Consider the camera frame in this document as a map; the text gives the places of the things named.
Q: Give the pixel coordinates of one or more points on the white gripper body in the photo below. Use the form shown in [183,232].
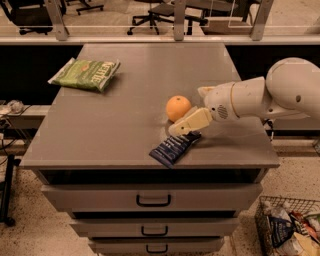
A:
[219,101]

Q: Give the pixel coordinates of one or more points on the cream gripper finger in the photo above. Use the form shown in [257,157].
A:
[195,119]
[204,90]

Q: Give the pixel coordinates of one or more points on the orange fruit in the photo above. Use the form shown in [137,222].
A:
[177,107]

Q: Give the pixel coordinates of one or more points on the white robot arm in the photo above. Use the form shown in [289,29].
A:
[290,90]

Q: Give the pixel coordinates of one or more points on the blue rxbar blueberry wrapper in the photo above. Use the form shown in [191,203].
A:
[169,151]

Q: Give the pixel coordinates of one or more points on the black office chair centre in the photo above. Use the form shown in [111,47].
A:
[159,11]

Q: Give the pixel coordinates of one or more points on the black office chair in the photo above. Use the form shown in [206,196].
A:
[159,11]
[28,15]

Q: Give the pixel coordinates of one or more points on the green kettle chips bag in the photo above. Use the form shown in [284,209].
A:
[86,74]

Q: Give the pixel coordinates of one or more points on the grey drawer cabinet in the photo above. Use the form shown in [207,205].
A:
[91,153]

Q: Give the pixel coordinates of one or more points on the black office chair left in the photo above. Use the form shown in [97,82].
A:
[28,15]

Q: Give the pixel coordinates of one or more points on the top drawer black handle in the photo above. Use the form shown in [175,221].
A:
[153,202]

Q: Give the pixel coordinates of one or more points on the drawer black handle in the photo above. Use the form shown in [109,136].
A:
[156,249]
[154,232]
[153,202]

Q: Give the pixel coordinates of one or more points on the middle drawer black handle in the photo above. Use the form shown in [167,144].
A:
[154,232]

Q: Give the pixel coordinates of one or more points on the wire basket of snacks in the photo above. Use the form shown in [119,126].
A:
[288,226]

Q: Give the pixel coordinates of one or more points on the bottom drawer black handle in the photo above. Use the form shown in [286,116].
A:
[156,249]

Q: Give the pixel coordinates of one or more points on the grey metal railing frame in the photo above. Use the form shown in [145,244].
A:
[289,22]

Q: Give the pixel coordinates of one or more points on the black cart frame left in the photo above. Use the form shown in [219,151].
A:
[5,191]

